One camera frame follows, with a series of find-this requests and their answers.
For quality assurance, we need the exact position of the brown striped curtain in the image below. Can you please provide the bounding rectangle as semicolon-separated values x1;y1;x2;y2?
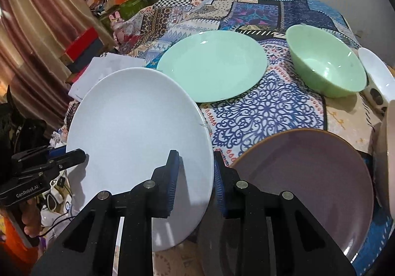
0;0;118;135

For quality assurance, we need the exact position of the person's left hand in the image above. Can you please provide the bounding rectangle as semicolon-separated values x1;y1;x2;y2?
20;199;42;238

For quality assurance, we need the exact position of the black bag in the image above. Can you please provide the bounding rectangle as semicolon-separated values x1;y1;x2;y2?
0;85;47;153

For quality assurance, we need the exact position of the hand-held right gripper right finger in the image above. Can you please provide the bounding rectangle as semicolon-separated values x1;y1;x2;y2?
214;150;365;276

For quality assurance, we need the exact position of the black cable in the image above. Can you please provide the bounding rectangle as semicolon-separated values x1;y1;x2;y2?
40;214;78;237

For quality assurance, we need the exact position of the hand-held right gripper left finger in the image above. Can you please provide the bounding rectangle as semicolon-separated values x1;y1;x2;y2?
31;149;181;276

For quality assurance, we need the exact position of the white plate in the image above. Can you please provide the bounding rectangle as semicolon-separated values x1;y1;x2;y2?
66;68;215;253

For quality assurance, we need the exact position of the dark grey box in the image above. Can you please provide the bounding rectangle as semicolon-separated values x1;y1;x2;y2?
66;38;104;73

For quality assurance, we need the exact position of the patchwork tablecloth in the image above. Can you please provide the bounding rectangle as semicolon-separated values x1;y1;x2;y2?
59;0;395;276

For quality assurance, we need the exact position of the red box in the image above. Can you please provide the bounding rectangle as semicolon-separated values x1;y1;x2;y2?
63;27;99;62

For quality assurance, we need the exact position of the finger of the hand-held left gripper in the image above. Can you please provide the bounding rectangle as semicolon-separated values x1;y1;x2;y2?
46;148;87;176
11;145;67;163

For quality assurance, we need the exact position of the mint green plate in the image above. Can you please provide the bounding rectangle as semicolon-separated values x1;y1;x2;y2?
156;31;268;103

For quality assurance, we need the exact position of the white plastic device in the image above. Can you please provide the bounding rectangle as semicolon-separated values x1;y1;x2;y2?
40;177;75;227

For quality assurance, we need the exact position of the white bowl with heart print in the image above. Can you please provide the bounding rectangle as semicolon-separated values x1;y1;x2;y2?
358;47;395;114

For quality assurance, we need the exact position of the purple plate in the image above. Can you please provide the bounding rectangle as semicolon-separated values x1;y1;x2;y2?
197;128;375;276

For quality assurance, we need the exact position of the green box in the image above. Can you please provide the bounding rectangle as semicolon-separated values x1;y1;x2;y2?
119;0;149;19

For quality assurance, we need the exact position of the pink bunny toy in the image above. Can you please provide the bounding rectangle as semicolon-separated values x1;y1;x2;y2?
109;12;125;43

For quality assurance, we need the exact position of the green bowl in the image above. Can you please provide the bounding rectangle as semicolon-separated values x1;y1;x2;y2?
285;24;368;98

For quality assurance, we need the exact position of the folded white cloth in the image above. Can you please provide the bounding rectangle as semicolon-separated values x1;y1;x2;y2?
68;52;145;102

